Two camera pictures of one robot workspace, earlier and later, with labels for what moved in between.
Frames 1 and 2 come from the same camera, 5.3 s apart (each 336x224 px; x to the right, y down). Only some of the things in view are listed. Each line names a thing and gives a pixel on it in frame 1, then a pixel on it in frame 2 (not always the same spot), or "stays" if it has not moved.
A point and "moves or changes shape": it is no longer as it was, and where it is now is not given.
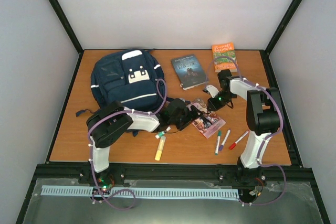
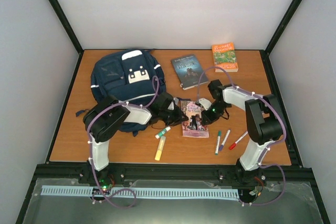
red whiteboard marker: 233,145 stays
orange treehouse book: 224,56 stays
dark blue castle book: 188,71 stays
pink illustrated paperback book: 206,131 moves or changes shape
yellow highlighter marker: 158,152 stays
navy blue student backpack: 135,77 moves or changes shape
